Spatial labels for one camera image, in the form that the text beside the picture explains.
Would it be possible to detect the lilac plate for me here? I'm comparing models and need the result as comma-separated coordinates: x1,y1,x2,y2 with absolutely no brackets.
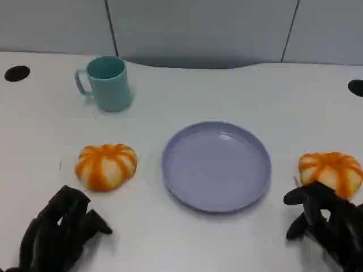
161,121,272,213

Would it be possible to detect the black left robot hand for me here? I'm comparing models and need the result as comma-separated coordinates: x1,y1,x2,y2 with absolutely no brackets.
5,184,113,272

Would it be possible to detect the pale green mug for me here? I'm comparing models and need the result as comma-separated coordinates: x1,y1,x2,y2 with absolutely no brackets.
74,56,134,113

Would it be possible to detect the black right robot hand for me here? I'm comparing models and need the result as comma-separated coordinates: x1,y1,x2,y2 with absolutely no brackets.
283,181,363,272

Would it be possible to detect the orange and white bread roll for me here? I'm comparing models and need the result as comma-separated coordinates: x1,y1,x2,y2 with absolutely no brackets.
298,152,363,199
74,143,139,192

